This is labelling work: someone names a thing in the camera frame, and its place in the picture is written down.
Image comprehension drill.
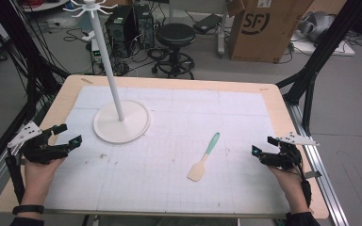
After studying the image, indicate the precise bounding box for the grey metal clip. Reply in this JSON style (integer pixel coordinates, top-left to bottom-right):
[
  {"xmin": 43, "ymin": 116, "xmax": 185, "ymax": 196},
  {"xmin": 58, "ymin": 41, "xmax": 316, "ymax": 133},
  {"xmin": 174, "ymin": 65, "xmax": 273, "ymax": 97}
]
[{"xmin": 304, "ymin": 170, "xmax": 323, "ymax": 180}]

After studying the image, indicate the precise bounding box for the small black computer tower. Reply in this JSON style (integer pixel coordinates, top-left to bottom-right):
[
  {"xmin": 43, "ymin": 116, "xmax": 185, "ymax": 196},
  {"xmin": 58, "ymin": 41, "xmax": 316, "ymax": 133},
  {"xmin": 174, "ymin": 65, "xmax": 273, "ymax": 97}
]
[{"xmin": 134, "ymin": 3, "xmax": 156, "ymax": 51}]

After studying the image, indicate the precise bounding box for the person's left hand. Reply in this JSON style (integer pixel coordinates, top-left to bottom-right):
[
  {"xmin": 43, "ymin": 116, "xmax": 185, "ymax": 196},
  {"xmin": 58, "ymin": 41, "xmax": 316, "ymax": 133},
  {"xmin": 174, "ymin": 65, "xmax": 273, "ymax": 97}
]
[{"xmin": 20, "ymin": 156, "xmax": 66, "ymax": 207}]

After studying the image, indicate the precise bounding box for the spatula with teal handle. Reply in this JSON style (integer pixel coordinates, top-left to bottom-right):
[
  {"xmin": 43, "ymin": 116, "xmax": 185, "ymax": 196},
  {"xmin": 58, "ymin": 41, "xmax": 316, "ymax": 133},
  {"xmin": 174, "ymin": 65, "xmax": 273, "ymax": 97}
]
[{"xmin": 187, "ymin": 132, "xmax": 221, "ymax": 183}]

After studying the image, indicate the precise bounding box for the large black computer tower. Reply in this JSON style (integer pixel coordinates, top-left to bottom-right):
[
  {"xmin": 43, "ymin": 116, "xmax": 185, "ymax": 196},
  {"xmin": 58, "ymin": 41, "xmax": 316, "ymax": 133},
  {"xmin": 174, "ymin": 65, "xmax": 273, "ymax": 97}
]
[{"xmin": 105, "ymin": 6, "xmax": 139, "ymax": 59}]

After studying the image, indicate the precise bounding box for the white metal stand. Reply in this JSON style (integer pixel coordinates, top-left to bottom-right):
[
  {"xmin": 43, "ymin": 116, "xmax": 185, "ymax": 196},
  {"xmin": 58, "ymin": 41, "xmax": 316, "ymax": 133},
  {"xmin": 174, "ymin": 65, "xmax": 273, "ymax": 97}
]
[{"xmin": 215, "ymin": 0, "xmax": 232, "ymax": 58}]

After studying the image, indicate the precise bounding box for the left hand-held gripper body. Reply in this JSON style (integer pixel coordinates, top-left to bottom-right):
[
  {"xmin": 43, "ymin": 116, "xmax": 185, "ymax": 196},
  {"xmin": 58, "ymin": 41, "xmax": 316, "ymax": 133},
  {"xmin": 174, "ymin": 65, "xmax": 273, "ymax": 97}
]
[{"xmin": 7, "ymin": 121, "xmax": 72, "ymax": 165}]

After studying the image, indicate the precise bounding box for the person's right hand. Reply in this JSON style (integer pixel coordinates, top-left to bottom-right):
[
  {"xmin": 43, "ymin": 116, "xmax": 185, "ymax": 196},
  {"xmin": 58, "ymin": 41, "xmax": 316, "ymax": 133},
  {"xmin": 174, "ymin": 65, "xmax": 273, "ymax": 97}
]
[{"xmin": 267, "ymin": 165, "xmax": 311, "ymax": 216}]

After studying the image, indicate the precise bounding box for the brown cardboard box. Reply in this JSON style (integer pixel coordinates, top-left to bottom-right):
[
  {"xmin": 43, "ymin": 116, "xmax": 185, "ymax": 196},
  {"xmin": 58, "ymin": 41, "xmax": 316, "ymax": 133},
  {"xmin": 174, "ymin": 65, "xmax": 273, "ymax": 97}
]
[{"xmin": 227, "ymin": 0, "xmax": 315, "ymax": 64}]

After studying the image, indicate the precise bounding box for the black round stool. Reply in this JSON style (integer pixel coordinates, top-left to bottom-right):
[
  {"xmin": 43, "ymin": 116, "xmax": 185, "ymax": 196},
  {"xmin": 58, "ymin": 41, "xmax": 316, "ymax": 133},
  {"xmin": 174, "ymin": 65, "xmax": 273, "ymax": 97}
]
[{"xmin": 151, "ymin": 23, "xmax": 197, "ymax": 80}]

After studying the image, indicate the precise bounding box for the white grid mat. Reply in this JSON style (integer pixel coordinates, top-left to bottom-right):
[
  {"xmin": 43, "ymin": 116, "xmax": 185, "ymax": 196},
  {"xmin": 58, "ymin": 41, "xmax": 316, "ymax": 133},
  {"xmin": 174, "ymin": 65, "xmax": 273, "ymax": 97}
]
[{"xmin": 43, "ymin": 85, "xmax": 291, "ymax": 216}]

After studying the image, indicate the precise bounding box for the white flat board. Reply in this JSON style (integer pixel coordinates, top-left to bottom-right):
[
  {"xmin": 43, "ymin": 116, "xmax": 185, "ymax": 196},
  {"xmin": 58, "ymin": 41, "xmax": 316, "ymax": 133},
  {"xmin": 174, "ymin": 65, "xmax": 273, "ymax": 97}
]
[{"xmin": 290, "ymin": 31, "xmax": 356, "ymax": 57}]

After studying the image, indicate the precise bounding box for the black wristband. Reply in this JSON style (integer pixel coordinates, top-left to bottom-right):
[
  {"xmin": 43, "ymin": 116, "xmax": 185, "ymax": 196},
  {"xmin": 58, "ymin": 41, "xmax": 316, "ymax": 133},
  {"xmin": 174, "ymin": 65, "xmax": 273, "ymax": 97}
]
[{"xmin": 11, "ymin": 204, "xmax": 45, "ymax": 217}]

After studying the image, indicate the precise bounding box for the grey device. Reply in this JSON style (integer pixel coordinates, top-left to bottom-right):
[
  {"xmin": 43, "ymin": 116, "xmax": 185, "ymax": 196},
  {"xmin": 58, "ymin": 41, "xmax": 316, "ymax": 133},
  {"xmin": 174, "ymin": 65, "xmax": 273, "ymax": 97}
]
[{"xmin": 297, "ymin": 10, "xmax": 337, "ymax": 42}]

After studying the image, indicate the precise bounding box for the white power strip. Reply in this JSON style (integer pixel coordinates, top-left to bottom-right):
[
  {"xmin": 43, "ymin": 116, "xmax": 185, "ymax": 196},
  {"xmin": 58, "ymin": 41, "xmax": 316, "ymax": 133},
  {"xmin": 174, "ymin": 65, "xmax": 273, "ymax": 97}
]
[{"xmin": 90, "ymin": 39, "xmax": 104, "ymax": 64}]

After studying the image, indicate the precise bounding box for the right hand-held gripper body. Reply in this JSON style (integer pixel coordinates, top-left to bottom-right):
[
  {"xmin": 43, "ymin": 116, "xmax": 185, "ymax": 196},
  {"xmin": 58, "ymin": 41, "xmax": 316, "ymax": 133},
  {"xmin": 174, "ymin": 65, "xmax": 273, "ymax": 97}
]
[{"xmin": 259, "ymin": 131, "xmax": 321, "ymax": 171}]

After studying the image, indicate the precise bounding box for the black metal frame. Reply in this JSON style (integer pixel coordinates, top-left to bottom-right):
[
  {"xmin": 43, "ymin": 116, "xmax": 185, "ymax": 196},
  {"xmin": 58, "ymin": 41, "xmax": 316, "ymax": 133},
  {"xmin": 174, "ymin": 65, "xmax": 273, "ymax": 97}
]
[
  {"xmin": 275, "ymin": 0, "xmax": 362, "ymax": 137},
  {"xmin": 0, "ymin": 0, "xmax": 71, "ymax": 183}
]

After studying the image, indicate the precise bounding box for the black flat case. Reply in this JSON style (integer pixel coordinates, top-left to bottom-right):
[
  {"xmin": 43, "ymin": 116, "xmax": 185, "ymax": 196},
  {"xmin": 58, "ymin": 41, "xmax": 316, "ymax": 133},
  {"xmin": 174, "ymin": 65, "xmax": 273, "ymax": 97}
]
[{"xmin": 192, "ymin": 13, "xmax": 222, "ymax": 34}]

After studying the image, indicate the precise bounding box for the white hook stand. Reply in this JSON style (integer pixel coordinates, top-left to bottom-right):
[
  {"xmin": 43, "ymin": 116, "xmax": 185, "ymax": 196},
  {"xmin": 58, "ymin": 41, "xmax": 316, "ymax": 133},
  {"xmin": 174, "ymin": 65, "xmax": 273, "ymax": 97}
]
[{"xmin": 63, "ymin": 0, "xmax": 151, "ymax": 145}]

